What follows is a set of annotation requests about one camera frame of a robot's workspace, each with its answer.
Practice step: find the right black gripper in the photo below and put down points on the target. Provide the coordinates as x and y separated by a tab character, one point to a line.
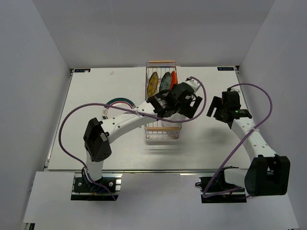
217	102

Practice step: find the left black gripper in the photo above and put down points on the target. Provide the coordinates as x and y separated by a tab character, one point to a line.
190	111

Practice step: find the orange plate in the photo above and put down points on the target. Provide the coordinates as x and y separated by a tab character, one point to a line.
173	79

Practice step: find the blue green floral plate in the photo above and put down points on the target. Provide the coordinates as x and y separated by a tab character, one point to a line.
165	83

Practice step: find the yellow patterned plate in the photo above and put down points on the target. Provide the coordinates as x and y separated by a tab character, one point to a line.
152	84

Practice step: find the white plate with red print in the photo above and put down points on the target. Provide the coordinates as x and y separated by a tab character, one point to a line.
108	112

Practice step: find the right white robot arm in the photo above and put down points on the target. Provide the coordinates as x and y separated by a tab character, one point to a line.
268	173

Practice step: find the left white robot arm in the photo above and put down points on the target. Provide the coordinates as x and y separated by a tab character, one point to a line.
100	134

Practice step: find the right blue table sticker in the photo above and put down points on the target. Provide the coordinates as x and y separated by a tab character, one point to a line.
225	68

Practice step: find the blue table sticker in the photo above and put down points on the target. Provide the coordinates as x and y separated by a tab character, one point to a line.
225	68
82	70

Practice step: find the left blue table sticker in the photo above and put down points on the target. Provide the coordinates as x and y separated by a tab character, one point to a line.
82	70

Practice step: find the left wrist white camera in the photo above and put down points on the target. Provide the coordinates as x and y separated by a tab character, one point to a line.
194	84

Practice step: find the metal wire dish rack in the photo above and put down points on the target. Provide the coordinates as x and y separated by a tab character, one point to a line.
160	130

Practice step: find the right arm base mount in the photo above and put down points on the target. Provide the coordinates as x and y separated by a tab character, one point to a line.
229	193

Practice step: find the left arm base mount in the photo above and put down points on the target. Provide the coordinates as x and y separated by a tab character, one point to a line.
83	190

